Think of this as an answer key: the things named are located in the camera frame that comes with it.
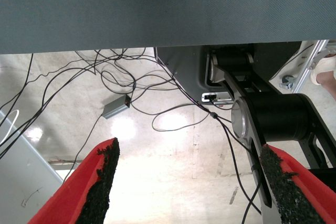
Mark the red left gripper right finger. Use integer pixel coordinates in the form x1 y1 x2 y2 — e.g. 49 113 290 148
259 144 336 224

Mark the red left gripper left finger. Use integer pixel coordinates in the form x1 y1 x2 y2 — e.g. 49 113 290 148
27 137 121 224

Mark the grey metal panel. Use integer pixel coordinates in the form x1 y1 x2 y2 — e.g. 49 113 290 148
0 111 64 224

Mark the small grey adapter box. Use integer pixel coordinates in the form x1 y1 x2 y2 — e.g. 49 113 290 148
101 94 131 120

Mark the black caster wheel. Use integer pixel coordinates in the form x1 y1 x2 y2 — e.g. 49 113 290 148
279 74 296 90

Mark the bare person leg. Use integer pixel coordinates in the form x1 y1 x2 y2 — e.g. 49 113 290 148
316 70 336 100

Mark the short silver aluminium profile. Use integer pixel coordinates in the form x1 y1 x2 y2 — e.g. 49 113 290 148
293 39 330 93

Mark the white shoe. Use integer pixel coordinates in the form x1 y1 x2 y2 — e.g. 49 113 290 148
309 55 336 86

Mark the dark grey table cloth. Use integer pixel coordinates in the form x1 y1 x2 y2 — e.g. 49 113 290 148
0 0 336 55

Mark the black floor cable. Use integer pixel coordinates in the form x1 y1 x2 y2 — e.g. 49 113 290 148
0 52 34 109
62 115 103 183
130 102 211 132
0 62 98 159

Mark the black frame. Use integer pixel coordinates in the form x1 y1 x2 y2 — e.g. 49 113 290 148
154 40 336 224

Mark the thin white cable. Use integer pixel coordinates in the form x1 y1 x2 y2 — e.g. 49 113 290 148
0 109 19 145

